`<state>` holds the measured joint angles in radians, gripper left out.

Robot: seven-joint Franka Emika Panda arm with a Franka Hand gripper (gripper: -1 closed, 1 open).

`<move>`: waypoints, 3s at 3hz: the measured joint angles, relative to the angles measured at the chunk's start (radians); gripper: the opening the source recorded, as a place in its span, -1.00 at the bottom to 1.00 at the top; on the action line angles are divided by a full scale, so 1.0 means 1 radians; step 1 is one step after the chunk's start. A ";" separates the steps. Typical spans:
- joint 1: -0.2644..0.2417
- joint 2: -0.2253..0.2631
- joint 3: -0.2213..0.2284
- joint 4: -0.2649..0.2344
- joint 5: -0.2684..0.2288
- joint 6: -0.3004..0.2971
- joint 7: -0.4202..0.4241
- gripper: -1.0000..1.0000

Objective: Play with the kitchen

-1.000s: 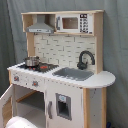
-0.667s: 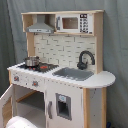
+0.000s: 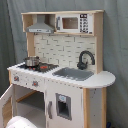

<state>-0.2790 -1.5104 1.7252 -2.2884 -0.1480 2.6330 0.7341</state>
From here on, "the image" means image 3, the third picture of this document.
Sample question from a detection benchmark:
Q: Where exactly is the stove knob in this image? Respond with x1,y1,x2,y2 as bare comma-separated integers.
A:
32,81,39,87
14,76,19,81

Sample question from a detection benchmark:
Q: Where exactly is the white oven door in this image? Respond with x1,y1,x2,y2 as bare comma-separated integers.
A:
0,85,13,128

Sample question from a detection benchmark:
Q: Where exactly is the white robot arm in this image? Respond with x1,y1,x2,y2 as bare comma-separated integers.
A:
6,116,37,128

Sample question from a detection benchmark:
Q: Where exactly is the wooden toy kitchen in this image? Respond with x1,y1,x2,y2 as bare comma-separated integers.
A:
6,9,117,128

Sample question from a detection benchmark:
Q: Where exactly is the grey toy sink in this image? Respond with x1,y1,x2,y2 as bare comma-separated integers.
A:
53,67,93,81

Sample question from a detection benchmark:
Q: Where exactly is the black toy faucet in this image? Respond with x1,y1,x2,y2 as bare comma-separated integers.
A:
76,50,96,71

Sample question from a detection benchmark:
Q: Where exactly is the black stovetop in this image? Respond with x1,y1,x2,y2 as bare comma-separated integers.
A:
21,63,57,73

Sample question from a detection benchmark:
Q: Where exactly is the silver toy pot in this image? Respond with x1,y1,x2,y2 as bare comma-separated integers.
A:
24,56,40,66

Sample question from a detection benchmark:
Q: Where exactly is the white fridge door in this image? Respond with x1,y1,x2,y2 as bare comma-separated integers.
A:
45,80,83,128

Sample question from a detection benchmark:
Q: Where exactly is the grey range hood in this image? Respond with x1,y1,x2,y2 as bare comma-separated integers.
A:
26,15,54,33

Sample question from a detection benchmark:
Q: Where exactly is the toy microwave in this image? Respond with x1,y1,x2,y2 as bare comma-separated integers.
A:
56,13,93,34

